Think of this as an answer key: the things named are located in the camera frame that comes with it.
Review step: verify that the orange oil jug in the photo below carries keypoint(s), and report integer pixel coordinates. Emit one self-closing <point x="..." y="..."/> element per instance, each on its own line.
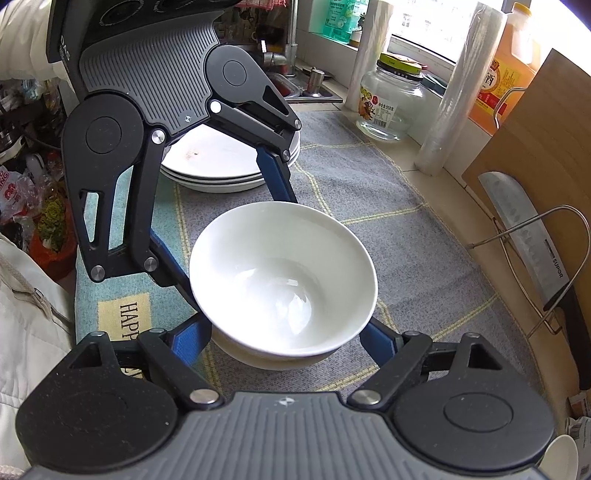
<point x="508" y="64"/>

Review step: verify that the glass jar with green lid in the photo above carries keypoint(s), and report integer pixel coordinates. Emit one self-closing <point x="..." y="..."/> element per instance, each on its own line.
<point x="388" y="106"/>

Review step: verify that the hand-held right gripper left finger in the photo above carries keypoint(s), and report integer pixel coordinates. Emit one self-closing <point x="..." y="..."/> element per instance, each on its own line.
<point x="194" y="341"/>

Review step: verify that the metal faucet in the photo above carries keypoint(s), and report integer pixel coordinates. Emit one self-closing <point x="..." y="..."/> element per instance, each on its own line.
<point x="292" y="27"/>

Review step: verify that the steel sink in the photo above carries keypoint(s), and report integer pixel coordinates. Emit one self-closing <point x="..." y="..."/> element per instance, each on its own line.
<point x="295" y="87"/>

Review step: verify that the green leafy vegetable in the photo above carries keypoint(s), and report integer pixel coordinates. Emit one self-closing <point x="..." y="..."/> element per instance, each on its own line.
<point x="51" y="221"/>

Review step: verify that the wooden cutting board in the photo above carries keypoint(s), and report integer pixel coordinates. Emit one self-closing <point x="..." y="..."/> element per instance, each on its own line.
<point x="554" y="138"/>

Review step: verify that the printed snack bag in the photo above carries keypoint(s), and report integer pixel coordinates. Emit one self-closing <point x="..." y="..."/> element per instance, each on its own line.
<point x="579" y="410"/>

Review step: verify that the person's white jacket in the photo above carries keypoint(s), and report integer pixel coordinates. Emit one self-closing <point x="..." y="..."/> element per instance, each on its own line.
<point x="27" y="346"/>

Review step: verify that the red plastic bag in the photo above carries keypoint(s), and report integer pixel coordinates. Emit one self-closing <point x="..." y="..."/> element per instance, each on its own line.
<point x="55" y="263"/>

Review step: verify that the green detergent bottle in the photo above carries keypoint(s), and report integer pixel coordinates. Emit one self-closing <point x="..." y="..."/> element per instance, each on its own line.
<point x="341" y="21"/>

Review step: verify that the person's left forearm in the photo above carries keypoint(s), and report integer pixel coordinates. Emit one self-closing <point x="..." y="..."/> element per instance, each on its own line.
<point x="27" y="41"/>

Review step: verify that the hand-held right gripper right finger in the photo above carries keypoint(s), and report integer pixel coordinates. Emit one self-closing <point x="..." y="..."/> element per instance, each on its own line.
<point x="381" y="344"/>

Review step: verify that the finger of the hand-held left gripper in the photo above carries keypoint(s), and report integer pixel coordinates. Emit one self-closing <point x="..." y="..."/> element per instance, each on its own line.
<point x="138" y="221"/>
<point x="274" y="175"/>

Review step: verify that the grey checked towel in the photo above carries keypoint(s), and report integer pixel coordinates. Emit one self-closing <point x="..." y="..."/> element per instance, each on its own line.
<point x="392" y="240"/>

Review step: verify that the red white printed bag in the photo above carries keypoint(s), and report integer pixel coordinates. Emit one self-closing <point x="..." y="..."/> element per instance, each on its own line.
<point x="11" y="194"/>

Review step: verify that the short plastic wrap roll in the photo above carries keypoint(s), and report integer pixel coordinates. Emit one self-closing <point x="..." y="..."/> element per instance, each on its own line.
<point x="369" y="55"/>

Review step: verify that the tall plastic wrap roll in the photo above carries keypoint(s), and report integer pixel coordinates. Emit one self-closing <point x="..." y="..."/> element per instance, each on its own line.
<point x="457" y="101"/>

